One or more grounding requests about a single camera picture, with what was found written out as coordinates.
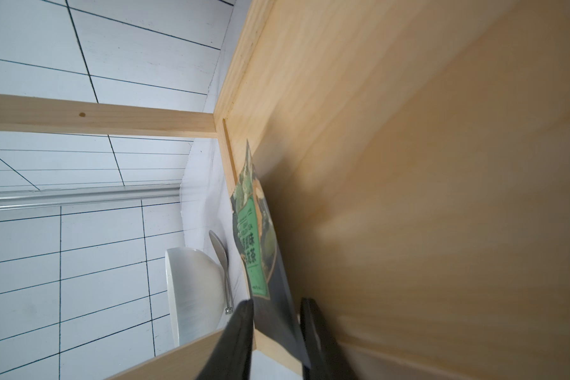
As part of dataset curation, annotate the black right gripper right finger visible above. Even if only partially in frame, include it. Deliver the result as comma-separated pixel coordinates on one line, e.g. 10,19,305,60
300,298,358,379

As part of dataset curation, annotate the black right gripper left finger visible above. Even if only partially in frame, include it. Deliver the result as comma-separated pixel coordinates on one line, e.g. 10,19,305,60
196,299,254,380

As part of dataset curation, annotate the green tea bag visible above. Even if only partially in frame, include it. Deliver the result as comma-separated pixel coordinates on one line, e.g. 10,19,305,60
231,147,310,366

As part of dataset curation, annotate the wooden two-tier shelf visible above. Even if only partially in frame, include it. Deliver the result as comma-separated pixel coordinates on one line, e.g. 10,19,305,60
0,1,570,379

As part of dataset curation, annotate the white ceramic bowl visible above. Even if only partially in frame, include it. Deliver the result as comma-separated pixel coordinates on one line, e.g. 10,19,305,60
165,247,226,347

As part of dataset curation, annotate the metal spoon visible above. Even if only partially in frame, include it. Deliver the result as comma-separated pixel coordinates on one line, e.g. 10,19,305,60
208,231,234,315

